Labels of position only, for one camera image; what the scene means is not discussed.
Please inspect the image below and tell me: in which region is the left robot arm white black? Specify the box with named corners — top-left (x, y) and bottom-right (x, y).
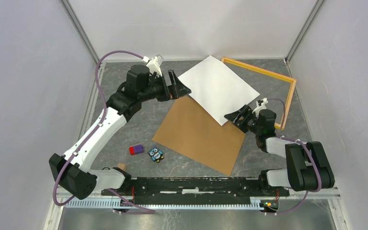
top-left (48, 64), bottom-right (191, 200)

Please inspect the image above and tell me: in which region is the aluminium corner post right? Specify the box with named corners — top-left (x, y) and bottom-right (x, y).
top-left (284, 0), bottom-right (326, 65)

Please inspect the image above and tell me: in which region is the red purple block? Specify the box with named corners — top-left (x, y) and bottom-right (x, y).
top-left (129, 144), bottom-right (144, 156)

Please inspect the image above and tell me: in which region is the aluminium corner post left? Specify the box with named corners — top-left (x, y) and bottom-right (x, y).
top-left (59, 0), bottom-right (100, 64)

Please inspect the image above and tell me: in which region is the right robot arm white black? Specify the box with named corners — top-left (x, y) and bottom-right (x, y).
top-left (224, 105), bottom-right (335, 196)

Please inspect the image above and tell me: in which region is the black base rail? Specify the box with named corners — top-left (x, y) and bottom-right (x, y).
top-left (116, 177), bottom-right (290, 205)

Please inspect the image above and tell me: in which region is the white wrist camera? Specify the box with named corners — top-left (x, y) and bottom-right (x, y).
top-left (142, 55), bottom-right (164, 76)
top-left (253, 98), bottom-right (268, 115)

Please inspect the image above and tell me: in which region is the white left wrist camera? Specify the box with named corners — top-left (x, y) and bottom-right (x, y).
top-left (142, 55), bottom-right (164, 76)

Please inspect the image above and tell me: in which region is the aluminium frame rail front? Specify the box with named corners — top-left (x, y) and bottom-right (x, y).
top-left (43, 177), bottom-right (351, 230)

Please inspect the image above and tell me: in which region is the yellow wooden picture frame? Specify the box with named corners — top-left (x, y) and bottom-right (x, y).
top-left (221, 57), bottom-right (297, 130)

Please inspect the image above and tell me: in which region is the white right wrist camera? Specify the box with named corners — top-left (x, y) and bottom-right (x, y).
top-left (253, 98), bottom-right (268, 115)

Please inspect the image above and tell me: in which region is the building and sky photo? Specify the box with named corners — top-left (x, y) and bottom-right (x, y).
top-left (179, 56), bottom-right (260, 126)

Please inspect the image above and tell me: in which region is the aluminium corner post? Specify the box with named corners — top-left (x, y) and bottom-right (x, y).
top-left (59, 0), bottom-right (100, 64)
top-left (284, 0), bottom-right (326, 65)

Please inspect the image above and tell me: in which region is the small wooden block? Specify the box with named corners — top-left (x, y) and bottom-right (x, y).
top-left (117, 163), bottom-right (127, 171)

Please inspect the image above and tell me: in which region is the blue owl figure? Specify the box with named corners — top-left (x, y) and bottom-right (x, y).
top-left (148, 147), bottom-right (164, 163)

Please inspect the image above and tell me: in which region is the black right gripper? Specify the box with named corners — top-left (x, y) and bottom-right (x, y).
top-left (224, 104), bottom-right (262, 135)

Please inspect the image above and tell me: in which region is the brown cardboard backing board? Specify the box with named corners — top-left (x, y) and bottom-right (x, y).
top-left (152, 96), bottom-right (245, 175)

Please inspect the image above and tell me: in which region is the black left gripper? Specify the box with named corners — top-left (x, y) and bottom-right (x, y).
top-left (139, 69), bottom-right (191, 103)

